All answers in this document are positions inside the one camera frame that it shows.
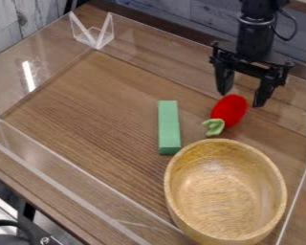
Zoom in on clear acrylic tray wall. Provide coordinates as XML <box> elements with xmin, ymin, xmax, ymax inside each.
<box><xmin>0</xmin><ymin>119</ymin><xmax>190</xmax><ymax>245</ymax></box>

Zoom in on wooden oval bowl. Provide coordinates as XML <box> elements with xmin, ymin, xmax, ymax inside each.
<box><xmin>164</xmin><ymin>139</ymin><xmax>288</xmax><ymax>245</ymax></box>

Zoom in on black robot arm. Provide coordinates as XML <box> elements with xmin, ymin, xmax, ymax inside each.
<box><xmin>209</xmin><ymin>0</ymin><xmax>297</xmax><ymax>107</ymax></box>

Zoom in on green rectangular block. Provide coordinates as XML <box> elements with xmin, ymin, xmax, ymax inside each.
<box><xmin>158</xmin><ymin>100</ymin><xmax>182</xmax><ymax>155</ymax></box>

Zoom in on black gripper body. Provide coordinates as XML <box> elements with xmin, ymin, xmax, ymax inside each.
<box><xmin>209</xmin><ymin>15</ymin><xmax>293</xmax><ymax>87</ymax></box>

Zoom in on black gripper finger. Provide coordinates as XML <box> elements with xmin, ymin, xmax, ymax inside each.
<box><xmin>253</xmin><ymin>78</ymin><xmax>274</xmax><ymax>107</ymax></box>
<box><xmin>214</xmin><ymin>62</ymin><xmax>234</xmax><ymax>96</ymax></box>

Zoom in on red plush strawberry toy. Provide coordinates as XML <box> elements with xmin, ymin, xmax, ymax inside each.
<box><xmin>201</xmin><ymin>94</ymin><xmax>249</xmax><ymax>137</ymax></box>

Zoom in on black equipment under table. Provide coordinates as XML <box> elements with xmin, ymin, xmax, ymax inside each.
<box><xmin>0</xmin><ymin>219</ymin><xmax>64</xmax><ymax>245</ymax></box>

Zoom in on clear acrylic corner bracket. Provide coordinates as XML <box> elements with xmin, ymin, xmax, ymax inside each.
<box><xmin>69</xmin><ymin>12</ymin><xmax>114</xmax><ymax>50</ymax></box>

